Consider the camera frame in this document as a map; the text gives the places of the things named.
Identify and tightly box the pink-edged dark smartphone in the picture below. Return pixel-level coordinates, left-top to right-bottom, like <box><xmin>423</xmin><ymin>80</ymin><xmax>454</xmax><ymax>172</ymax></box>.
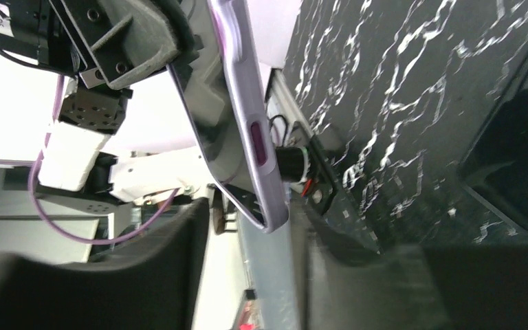
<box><xmin>168</xmin><ymin>1</ymin><xmax>268</xmax><ymax>229</ymax></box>

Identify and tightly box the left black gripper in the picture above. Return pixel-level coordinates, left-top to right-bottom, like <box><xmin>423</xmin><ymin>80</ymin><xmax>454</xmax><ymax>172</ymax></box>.
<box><xmin>0</xmin><ymin>1</ymin><xmax>201</xmax><ymax>90</ymax></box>

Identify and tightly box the lavender smartphone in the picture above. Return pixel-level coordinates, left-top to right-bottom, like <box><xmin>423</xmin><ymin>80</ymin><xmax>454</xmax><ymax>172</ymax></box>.
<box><xmin>208</xmin><ymin>1</ymin><xmax>289</xmax><ymax>233</ymax></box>

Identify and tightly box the white smartphone dark screen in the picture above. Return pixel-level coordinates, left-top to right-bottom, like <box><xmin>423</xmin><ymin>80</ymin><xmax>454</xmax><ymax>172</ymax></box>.
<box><xmin>459</xmin><ymin>59</ymin><xmax>528</xmax><ymax>232</ymax></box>

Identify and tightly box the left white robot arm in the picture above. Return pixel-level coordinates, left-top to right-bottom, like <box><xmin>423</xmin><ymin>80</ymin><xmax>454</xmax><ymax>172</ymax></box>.
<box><xmin>0</xmin><ymin>1</ymin><xmax>213</xmax><ymax>214</ymax></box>

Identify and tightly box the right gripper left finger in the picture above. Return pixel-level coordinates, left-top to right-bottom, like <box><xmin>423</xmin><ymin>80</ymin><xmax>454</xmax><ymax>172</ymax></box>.
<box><xmin>0</xmin><ymin>198</ymin><xmax>210</xmax><ymax>329</ymax></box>

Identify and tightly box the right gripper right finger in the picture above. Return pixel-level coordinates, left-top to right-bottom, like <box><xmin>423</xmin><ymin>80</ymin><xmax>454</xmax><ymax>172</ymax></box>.
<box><xmin>290</xmin><ymin>200</ymin><xmax>528</xmax><ymax>329</ymax></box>

